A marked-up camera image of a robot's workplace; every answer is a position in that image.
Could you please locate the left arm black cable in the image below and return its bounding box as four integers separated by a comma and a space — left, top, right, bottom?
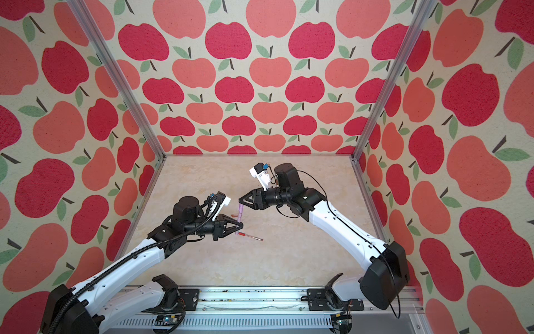
45, 193, 224, 334

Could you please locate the right aluminium corner post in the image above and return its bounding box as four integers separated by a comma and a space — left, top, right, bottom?
350, 0, 438, 165

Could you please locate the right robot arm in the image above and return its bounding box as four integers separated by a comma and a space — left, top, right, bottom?
239, 163, 410, 310

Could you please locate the red pen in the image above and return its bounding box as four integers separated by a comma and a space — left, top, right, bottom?
239, 232, 264, 242

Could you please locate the white slotted cable duct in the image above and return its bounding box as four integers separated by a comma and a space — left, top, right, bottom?
114, 313, 332, 331

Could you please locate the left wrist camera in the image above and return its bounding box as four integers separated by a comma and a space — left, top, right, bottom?
209, 192, 231, 214

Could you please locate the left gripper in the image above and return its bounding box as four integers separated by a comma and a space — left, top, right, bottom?
184, 212, 243, 242

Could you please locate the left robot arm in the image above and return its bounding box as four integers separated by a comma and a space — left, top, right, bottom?
39, 192, 243, 333

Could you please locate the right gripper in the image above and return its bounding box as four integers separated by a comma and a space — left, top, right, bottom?
236, 185, 290, 210

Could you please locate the left aluminium corner post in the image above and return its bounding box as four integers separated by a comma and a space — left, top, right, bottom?
67, 1, 166, 162

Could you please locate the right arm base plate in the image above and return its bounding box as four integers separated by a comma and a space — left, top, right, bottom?
300, 288, 364, 312

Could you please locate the aluminium front rail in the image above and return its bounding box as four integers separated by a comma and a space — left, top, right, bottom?
187, 285, 424, 315

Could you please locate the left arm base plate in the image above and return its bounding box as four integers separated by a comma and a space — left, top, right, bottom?
147, 287, 200, 313

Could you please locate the aluminium corner post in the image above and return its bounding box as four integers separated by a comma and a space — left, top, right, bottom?
67, 1, 166, 162
350, 0, 438, 165

